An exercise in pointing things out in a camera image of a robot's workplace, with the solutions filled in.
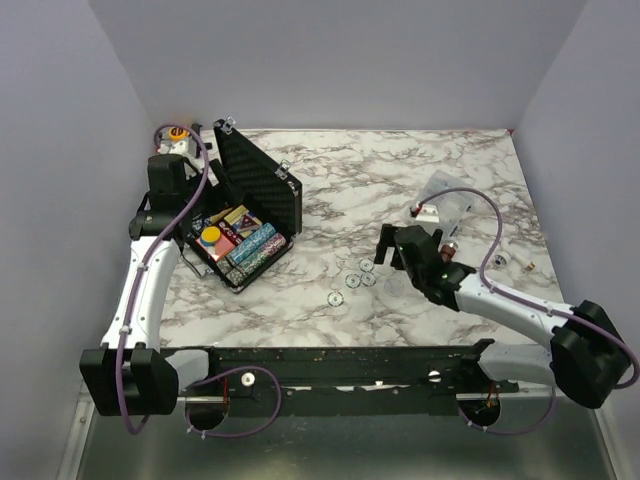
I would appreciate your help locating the purple poker chip row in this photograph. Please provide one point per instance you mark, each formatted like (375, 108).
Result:
(262, 254)

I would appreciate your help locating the copper pipe fitting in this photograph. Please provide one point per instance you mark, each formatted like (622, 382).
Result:
(448, 251)

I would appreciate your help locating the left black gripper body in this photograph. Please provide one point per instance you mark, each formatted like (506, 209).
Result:
(209, 198)

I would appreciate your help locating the clear plastic box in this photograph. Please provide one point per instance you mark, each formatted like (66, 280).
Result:
(452, 206)

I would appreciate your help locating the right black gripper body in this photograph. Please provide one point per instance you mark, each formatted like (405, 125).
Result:
(408, 268)

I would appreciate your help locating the blue yellow card deck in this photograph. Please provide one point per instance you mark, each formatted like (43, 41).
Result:
(232, 217)

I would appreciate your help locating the aluminium side rail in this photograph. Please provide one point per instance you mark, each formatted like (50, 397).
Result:
(85, 406)

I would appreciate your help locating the yellow round button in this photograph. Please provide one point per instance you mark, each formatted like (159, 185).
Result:
(210, 235)

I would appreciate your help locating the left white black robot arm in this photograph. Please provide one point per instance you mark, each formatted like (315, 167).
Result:
(128, 375)

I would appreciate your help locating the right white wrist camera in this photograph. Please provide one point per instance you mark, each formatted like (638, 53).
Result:
(425, 214)

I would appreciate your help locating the clear round disc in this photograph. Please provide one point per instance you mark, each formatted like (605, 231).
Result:
(394, 287)

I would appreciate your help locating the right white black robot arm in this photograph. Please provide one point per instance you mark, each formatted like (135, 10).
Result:
(574, 348)

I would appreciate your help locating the red playing card deck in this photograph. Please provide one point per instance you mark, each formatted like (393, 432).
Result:
(220, 251)

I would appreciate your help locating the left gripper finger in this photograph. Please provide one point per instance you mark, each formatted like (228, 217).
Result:
(225, 189)
(192, 227)

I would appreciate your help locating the orange tape measure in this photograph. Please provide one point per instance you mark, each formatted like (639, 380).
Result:
(177, 134)

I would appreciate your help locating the white poker chip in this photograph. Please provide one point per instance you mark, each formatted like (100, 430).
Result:
(335, 299)
(366, 265)
(352, 281)
(368, 279)

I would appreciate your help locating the black poker set case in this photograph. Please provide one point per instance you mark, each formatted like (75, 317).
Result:
(277, 199)

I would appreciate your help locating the blue poker chip row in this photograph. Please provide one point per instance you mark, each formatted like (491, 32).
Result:
(251, 244)

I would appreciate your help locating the black mounting rail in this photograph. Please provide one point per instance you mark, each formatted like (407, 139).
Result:
(341, 381)

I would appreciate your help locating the red triangular dealer button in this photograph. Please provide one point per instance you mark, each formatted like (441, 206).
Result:
(247, 225)

